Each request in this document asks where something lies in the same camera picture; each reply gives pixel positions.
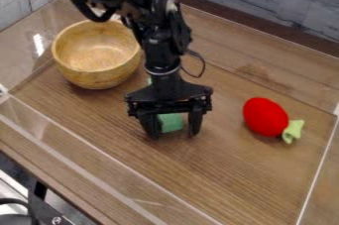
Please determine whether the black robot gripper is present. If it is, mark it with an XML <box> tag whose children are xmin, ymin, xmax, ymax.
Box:
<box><xmin>125</xmin><ymin>69</ymin><xmax>213</xmax><ymax>139</ymax></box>

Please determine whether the green rectangular block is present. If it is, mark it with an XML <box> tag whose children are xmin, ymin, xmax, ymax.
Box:
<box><xmin>147</xmin><ymin>76</ymin><xmax>187</xmax><ymax>134</ymax></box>

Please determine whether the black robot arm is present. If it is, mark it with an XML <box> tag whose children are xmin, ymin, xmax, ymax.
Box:
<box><xmin>70</xmin><ymin>0</ymin><xmax>213</xmax><ymax>138</ymax></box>

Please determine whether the brown wooden bowl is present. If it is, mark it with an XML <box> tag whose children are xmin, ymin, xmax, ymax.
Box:
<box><xmin>52</xmin><ymin>20</ymin><xmax>141</xmax><ymax>89</ymax></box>

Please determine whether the red plush strawberry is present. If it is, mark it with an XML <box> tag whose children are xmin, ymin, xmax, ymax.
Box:
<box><xmin>243</xmin><ymin>97</ymin><xmax>305</xmax><ymax>144</ymax></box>

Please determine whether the black table leg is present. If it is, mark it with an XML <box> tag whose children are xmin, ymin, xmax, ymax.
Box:
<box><xmin>28</xmin><ymin>180</ymin><xmax>48</xmax><ymax>213</ymax></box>

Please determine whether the black cable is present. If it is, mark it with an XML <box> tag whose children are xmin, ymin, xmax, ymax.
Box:
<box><xmin>179</xmin><ymin>50</ymin><xmax>207</xmax><ymax>79</ymax></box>

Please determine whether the clear acrylic tray wall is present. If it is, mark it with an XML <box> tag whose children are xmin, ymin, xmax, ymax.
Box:
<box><xmin>0</xmin><ymin>85</ymin><xmax>223</xmax><ymax>225</ymax></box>

